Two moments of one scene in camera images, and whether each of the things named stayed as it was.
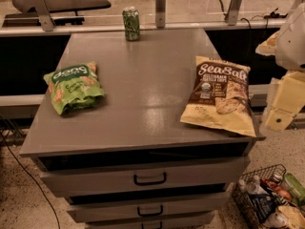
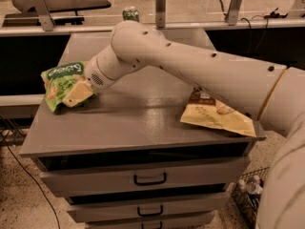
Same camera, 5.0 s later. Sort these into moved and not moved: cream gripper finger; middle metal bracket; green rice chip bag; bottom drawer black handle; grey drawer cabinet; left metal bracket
Moved: green rice chip bag; cream gripper finger
Not moved: grey drawer cabinet; left metal bracket; middle metal bracket; bottom drawer black handle
